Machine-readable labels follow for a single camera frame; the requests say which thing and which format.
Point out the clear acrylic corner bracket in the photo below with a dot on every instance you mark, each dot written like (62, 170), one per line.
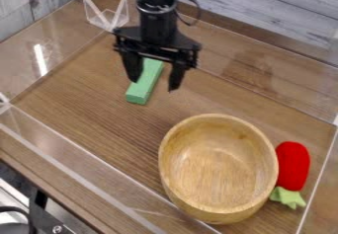
(106, 19)

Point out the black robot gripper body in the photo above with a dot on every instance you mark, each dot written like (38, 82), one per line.
(155, 38)

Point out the red plush strawberry toy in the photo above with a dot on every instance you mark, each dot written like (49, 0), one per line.
(293, 166)

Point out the brown wooden bowl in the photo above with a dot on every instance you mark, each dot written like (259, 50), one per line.
(217, 168)

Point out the green rectangular block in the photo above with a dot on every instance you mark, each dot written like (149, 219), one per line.
(140, 90)

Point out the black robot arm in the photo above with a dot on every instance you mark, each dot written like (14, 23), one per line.
(167, 4)

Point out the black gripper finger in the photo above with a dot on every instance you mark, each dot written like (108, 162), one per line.
(132, 62)
(176, 74)

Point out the black metal table bracket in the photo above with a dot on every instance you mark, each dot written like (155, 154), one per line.
(45, 223)

